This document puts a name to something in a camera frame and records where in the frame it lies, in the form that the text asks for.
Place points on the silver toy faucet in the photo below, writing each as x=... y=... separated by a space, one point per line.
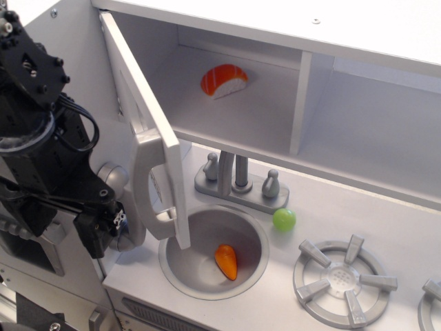
x=226 y=176

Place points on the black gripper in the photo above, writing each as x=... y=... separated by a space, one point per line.
x=48 y=155

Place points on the silver toy telephone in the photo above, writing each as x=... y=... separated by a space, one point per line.
x=131 y=230

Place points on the grey ice dispenser panel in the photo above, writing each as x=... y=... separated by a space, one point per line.
x=40 y=251

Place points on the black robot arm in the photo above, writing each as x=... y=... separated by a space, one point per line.
x=31 y=79

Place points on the silver toy stove burner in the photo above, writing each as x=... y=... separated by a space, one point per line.
x=341 y=284

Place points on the salmon nigiri sushi toy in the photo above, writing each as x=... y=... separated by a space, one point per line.
x=223 y=80

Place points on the orange toy carrot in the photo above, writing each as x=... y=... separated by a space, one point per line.
x=225 y=258

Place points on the round metal sink bowl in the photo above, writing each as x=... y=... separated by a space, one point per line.
x=194 y=271

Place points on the green toy ball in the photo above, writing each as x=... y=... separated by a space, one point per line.
x=284 y=219

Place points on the white toy kitchen cabinet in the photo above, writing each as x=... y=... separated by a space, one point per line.
x=342 y=96

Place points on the white toy microwave door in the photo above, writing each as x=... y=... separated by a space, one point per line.
x=154 y=146

